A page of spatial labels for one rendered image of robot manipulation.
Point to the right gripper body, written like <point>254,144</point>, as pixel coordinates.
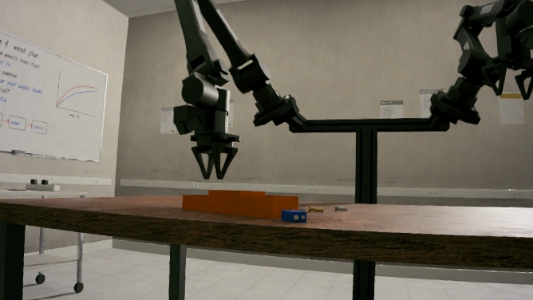
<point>220,138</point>

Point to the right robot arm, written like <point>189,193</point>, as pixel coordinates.
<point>205,92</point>

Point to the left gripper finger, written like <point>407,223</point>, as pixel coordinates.
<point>520,82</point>
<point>487,72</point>

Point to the orange rack of bins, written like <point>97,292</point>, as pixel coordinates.
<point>244,203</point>

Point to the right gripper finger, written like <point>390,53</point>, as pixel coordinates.
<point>216,152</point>
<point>197,151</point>

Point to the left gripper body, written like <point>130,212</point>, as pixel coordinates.
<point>518,61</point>

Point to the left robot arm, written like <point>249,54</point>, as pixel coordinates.
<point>462,95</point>

